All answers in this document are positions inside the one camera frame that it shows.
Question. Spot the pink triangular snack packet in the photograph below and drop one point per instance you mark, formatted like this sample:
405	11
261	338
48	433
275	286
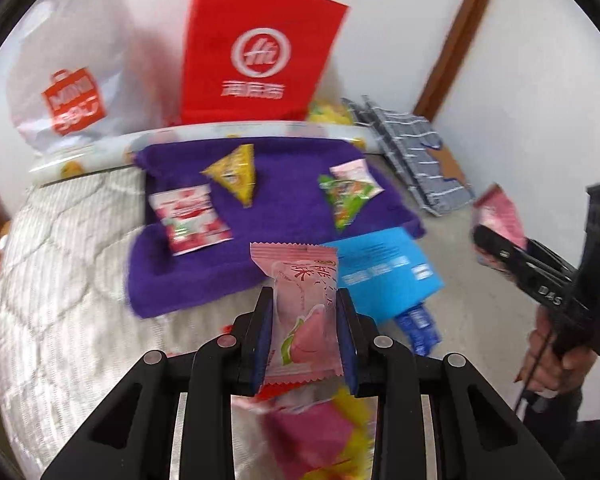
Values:
305	430

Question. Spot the green snack packet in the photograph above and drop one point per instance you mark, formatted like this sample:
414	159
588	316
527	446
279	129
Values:
345	202

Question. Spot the small blue snack packet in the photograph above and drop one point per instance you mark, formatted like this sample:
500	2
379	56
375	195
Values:
417	327

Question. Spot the yellow triangular snack packet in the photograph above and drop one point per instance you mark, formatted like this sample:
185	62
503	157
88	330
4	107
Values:
232	172

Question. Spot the yellow chips bag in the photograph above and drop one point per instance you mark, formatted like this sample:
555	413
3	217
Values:
330	112

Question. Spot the pink mushroom print packet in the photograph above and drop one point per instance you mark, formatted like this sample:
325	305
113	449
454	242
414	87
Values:
500	215

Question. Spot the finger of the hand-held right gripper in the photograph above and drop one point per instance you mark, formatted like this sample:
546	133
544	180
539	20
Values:
555	262
505	257

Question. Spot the person's right forearm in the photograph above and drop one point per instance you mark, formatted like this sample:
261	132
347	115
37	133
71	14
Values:
570	435

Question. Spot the grey plastic shopping bag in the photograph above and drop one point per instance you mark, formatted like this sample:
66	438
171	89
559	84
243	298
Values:
110	35

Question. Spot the patterned paper roll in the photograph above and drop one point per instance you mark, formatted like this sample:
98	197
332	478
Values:
105	152

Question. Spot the blue tissue pack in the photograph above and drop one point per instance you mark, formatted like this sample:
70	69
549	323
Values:
385	270

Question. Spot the yellow panda print packet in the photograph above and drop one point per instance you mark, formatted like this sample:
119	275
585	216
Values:
357	435

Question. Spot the strawberry print snack packet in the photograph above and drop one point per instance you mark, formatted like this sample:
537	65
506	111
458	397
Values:
187	215

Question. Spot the purple towel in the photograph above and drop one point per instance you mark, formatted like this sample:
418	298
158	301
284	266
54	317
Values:
280	210

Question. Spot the red snack packet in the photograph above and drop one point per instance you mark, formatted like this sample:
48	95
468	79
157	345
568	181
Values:
266	393

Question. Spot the red paper shopping bag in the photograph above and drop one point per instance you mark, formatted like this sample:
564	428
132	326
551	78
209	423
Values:
215	20

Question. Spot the pink peach print packet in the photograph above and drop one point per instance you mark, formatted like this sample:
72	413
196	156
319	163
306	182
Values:
305	310

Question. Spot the person's right hand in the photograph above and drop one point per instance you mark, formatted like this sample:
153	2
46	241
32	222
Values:
575	365

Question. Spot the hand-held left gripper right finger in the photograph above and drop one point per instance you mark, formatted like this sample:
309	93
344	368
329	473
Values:
347	350

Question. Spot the blue checked cloth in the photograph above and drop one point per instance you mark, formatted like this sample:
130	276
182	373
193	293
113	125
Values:
415	160

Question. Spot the wooden door frame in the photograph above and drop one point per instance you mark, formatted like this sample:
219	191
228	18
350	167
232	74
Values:
460	30

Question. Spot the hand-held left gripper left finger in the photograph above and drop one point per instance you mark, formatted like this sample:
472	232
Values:
262	345

